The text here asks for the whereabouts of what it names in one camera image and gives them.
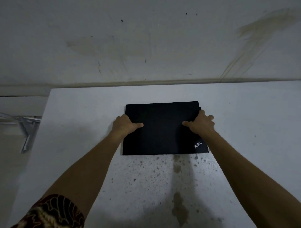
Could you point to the person's left hand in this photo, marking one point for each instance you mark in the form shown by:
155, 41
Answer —
123, 126

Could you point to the grey metal shelf bracket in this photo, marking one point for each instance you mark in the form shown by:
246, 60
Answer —
28, 131

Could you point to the dark patterned shirt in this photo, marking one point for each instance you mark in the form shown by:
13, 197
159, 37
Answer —
51, 213

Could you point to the person's left forearm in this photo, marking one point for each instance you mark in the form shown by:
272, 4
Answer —
87, 171

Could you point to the person's right forearm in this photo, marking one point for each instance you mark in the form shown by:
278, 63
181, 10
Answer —
254, 183

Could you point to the person's right hand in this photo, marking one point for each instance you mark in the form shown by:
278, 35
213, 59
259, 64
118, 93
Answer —
203, 124

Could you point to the black laptop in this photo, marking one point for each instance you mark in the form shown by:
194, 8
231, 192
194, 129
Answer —
162, 138

